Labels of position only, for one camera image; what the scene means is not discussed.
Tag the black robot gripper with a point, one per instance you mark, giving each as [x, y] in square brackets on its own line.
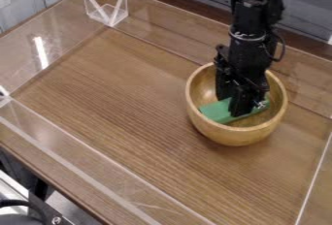
[242, 70]

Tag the green rectangular block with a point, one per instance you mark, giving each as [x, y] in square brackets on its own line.
[218, 111]

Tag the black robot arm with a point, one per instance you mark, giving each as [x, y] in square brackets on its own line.
[256, 16]

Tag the brown wooden bowl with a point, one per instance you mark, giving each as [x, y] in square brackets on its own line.
[247, 130]

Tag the clear acrylic corner bracket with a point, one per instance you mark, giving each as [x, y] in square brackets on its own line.
[108, 14]

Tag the clear acrylic tray wall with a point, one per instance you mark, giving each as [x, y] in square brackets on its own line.
[109, 150]

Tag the black metal bracket with bolt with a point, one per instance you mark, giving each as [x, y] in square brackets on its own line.
[45, 212]

